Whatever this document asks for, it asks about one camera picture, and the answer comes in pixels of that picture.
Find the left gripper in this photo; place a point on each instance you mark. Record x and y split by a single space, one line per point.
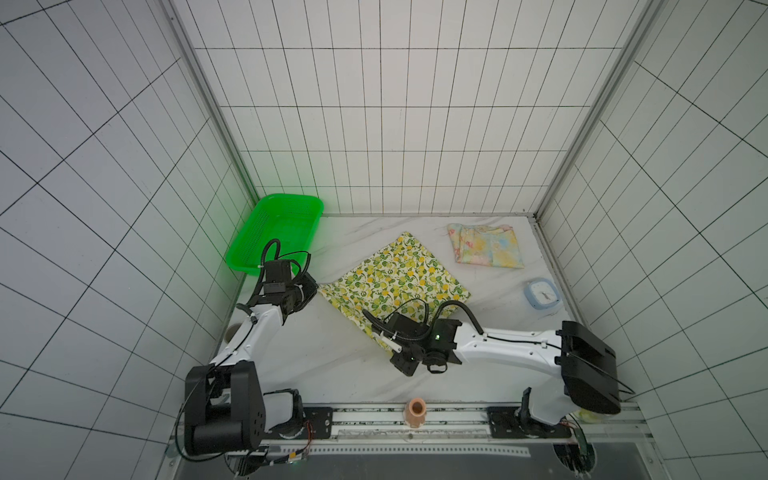
303 288

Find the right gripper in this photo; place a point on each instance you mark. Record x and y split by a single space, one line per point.
395 335

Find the green lemon print skirt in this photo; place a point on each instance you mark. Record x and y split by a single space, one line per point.
403 276

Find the pastel floral skirt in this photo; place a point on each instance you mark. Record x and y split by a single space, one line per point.
484 245

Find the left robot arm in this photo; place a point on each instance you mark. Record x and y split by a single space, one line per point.
224 408

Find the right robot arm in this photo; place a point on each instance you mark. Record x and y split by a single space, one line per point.
579 368

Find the green plastic basket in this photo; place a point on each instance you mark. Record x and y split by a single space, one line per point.
291 218

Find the grey ceramic mug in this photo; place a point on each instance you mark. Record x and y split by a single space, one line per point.
231 332

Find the blue rimmed container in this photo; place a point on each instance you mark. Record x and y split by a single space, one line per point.
542 294

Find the left electronics board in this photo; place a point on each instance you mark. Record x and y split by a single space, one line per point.
245 464

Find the electronics board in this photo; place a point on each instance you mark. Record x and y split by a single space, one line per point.
578 455
245 464

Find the right electronics board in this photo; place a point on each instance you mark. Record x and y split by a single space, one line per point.
578 455

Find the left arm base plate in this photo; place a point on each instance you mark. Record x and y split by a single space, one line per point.
318 423

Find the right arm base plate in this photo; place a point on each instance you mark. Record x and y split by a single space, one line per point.
507 422

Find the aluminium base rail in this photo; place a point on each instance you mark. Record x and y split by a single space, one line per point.
450 428

